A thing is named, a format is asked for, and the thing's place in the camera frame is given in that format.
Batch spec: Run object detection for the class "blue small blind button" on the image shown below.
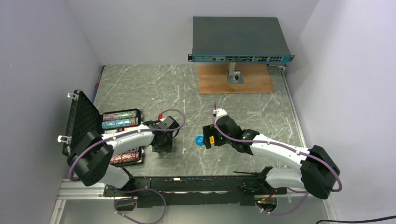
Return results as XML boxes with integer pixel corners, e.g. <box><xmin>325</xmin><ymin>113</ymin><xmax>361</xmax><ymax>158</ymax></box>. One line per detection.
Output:
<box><xmin>195</xmin><ymin>136</ymin><xmax>204</xmax><ymax>146</ymax></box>

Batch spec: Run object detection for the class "black aluminium poker case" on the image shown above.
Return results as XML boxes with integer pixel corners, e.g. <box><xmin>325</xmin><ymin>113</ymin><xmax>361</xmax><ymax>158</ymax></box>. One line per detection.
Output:
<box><xmin>58</xmin><ymin>90</ymin><xmax>143</xmax><ymax>167</ymax></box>

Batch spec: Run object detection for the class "grey metal stand bracket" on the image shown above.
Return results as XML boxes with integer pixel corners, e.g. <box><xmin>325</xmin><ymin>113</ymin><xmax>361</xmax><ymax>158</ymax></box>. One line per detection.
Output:
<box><xmin>226</xmin><ymin>62</ymin><xmax>244</xmax><ymax>84</ymax></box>

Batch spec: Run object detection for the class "green purple chip row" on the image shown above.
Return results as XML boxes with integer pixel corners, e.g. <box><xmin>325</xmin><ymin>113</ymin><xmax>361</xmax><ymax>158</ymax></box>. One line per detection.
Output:
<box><xmin>102</xmin><ymin>110</ymin><xmax>138</xmax><ymax>121</ymax></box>

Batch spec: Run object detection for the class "yellow big blind button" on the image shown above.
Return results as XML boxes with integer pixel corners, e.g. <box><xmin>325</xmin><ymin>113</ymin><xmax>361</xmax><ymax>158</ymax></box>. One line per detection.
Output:
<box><xmin>209</xmin><ymin>136</ymin><xmax>215</xmax><ymax>144</ymax></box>

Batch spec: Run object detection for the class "black power cable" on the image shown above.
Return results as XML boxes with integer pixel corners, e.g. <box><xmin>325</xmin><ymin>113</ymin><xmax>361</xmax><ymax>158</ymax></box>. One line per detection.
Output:
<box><xmin>315</xmin><ymin>216</ymin><xmax>396</xmax><ymax>224</ymax></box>

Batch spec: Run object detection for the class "teal network switch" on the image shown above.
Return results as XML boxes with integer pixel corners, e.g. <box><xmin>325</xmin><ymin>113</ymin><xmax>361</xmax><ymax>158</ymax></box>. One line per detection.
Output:
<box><xmin>188</xmin><ymin>16</ymin><xmax>295</xmax><ymax>64</ymax></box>

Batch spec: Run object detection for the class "red chip row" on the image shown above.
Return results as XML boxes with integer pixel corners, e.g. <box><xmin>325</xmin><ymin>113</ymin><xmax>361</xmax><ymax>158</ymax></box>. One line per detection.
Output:
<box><xmin>110</xmin><ymin>152</ymin><xmax>141</xmax><ymax>165</ymax></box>

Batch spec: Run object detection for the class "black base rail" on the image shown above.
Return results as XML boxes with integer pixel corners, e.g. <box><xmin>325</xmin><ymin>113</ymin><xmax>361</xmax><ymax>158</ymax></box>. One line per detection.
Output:
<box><xmin>103</xmin><ymin>173</ymin><xmax>287</xmax><ymax>208</ymax></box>

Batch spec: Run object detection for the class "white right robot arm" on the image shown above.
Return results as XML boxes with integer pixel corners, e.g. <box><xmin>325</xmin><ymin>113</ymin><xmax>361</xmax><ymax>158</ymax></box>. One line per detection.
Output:
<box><xmin>202</xmin><ymin>115</ymin><xmax>342</xmax><ymax>199</ymax></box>

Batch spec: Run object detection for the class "blue grey chip row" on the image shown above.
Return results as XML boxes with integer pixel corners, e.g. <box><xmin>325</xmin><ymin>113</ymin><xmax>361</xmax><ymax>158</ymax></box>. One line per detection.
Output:
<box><xmin>101</xmin><ymin>118</ymin><xmax>139</xmax><ymax>130</ymax></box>

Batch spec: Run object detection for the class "aluminium frame extrusion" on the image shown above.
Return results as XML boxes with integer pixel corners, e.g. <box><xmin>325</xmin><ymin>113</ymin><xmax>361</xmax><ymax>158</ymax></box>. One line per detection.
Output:
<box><xmin>49</xmin><ymin>179</ymin><xmax>105</xmax><ymax>224</ymax></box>

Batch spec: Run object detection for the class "wooden board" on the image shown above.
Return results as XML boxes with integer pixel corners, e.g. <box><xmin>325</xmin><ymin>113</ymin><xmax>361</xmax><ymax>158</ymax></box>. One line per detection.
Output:
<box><xmin>198</xmin><ymin>64</ymin><xmax>274</xmax><ymax>95</ymax></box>

